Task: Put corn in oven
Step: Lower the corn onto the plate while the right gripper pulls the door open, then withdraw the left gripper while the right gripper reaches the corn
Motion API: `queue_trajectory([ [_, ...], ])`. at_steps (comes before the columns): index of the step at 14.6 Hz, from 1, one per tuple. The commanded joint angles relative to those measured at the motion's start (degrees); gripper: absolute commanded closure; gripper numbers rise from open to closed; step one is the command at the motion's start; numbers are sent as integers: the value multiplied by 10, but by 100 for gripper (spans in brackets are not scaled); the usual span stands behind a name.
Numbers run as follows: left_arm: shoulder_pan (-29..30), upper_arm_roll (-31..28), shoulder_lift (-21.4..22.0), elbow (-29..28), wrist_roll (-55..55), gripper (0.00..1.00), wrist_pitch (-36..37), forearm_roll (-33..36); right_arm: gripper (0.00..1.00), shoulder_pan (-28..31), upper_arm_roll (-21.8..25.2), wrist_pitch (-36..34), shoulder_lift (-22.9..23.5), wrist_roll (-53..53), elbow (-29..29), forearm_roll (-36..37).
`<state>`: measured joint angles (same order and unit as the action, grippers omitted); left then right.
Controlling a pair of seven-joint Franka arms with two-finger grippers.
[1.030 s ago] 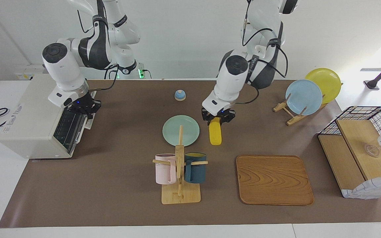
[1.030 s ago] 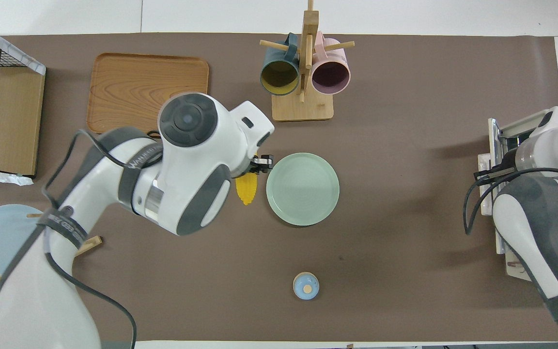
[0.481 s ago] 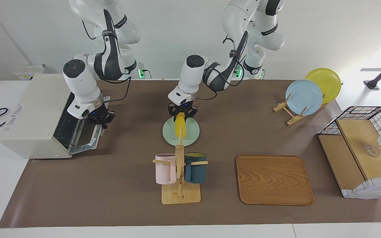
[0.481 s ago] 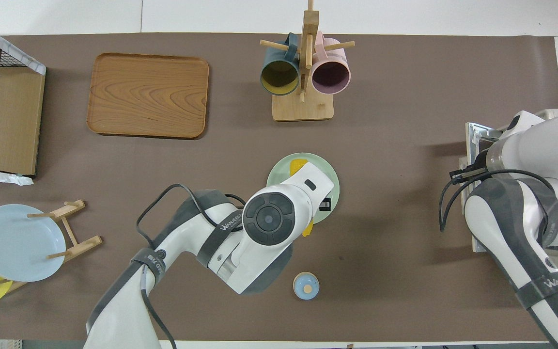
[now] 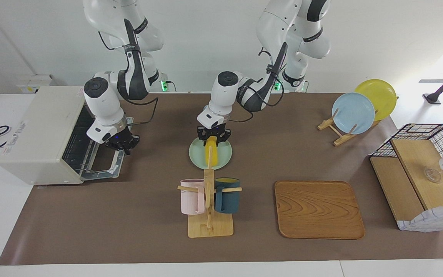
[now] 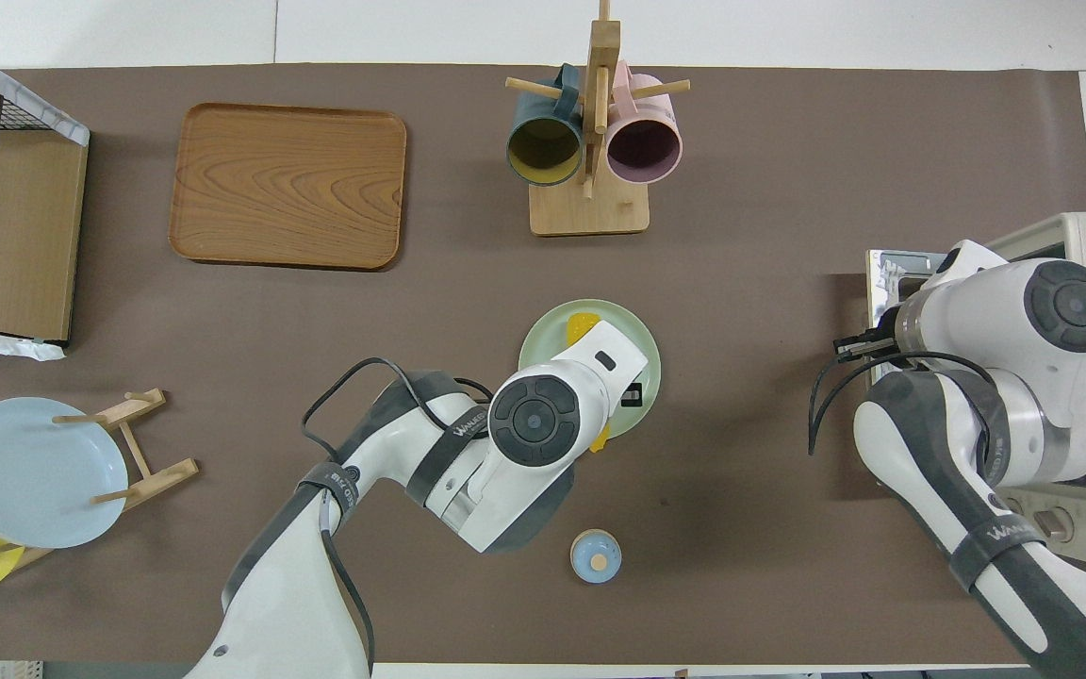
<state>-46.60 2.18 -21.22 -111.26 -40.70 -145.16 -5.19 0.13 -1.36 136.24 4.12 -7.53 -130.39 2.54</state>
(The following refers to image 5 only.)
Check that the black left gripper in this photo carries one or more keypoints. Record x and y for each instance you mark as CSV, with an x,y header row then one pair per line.
x,y
214,130

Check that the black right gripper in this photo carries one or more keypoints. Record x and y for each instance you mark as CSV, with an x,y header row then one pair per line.
x,y
121,139

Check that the yellow corn cob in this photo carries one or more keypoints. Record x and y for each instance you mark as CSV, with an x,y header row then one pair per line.
x,y
214,154

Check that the mint green plate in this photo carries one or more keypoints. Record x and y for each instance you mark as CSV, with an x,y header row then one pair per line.
x,y
196,156

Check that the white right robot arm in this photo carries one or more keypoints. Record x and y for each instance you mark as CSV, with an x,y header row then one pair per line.
x,y
102,104

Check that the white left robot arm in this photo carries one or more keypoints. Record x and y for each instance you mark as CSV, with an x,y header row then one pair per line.
x,y
225,92

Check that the cream toaster oven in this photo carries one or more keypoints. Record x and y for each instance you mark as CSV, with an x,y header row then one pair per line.
x,y
33,130

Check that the brown table mat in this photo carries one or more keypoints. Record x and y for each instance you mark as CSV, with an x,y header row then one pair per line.
x,y
140,200

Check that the dark blue mug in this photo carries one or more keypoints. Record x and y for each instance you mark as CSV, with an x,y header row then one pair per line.
x,y
229,200

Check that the pink mug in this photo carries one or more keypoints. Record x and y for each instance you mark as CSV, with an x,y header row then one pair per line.
x,y
190,198

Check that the wooden mug rack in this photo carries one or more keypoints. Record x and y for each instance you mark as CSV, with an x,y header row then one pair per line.
x,y
209,227

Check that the white box with sticker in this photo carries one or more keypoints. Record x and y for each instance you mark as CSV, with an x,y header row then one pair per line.
x,y
33,82

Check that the brown wooden tray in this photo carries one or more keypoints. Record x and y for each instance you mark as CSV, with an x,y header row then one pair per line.
x,y
317,209

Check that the wooden plate rack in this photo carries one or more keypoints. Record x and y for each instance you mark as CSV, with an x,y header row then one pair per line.
x,y
338,141

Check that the light blue plate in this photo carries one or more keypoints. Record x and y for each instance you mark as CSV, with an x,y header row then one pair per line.
x,y
354,111

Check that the yellow plate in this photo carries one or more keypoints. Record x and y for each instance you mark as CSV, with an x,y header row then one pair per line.
x,y
381,94

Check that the small clear glass piece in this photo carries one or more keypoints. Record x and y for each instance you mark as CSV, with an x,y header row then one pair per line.
x,y
433,175

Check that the white checked cloth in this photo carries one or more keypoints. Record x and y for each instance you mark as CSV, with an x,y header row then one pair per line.
x,y
433,221

